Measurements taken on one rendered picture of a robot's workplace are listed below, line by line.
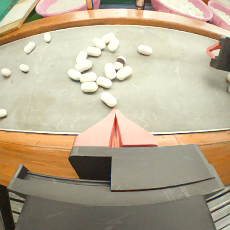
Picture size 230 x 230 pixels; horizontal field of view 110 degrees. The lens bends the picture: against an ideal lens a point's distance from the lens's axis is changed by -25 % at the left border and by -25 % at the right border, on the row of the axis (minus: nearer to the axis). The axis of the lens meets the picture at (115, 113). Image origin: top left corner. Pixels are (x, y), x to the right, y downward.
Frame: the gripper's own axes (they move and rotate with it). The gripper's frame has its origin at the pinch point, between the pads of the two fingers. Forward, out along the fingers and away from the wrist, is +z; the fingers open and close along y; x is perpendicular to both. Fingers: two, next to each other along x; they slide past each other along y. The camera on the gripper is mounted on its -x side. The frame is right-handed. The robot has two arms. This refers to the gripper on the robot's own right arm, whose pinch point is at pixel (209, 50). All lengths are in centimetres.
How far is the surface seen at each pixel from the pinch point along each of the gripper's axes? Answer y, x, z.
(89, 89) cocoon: 30.2, 8.8, -9.1
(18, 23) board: 58, -10, 9
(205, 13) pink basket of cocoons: -13.0, -16.3, 21.3
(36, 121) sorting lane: 41.8, 13.7, -12.6
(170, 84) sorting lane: 13.3, 8.4, -6.6
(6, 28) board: 64, -10, 9
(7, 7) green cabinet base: 73, -22, 22
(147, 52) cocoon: 18.0, 2.7, -1.8
